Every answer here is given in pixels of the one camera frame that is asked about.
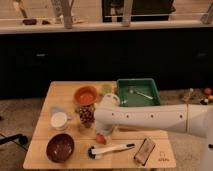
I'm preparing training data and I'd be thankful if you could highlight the red apple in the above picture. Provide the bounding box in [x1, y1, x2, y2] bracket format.
[96, 134, 106, 144]

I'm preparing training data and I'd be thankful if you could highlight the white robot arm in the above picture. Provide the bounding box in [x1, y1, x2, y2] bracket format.
[94, 93, 213, 171]

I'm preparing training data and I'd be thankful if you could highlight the green cup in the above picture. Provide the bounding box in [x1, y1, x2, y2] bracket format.
[101, 84, 113, 95]

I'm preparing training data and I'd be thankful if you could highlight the white paper cup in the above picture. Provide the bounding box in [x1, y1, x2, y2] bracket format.
[50, 112, 68, 131]

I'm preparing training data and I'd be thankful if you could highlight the bunch of dark grapes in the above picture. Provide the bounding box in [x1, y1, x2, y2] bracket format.
[76, 106, 95, 128]

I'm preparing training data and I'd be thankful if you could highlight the brown rectangular box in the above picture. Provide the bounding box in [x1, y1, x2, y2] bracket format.
[134, 138, 155, 166]

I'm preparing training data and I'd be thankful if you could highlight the wooden folding table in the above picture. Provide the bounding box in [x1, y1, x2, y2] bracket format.
[23, 82, 176, 171]

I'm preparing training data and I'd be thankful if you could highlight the orange bowl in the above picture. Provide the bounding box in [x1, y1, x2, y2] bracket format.
[73, 86, 98, 106]

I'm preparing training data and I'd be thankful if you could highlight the green plastic tray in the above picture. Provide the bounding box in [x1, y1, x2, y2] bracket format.
[117, 78, 161, 107]

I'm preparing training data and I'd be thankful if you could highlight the metal spoon in tray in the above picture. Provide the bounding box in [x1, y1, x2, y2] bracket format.
[129, 89, 153, 100]

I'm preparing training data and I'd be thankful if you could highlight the dark brown bowl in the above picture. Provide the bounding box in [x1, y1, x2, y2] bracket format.
[46, 133, 75, 163]

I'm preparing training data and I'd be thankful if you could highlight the black chair leg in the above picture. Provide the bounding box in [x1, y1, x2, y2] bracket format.
[0, 134, 28, 145]

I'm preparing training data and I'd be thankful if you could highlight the white handled dish brush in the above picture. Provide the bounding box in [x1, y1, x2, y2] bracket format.
[88, 144, 135, 159]

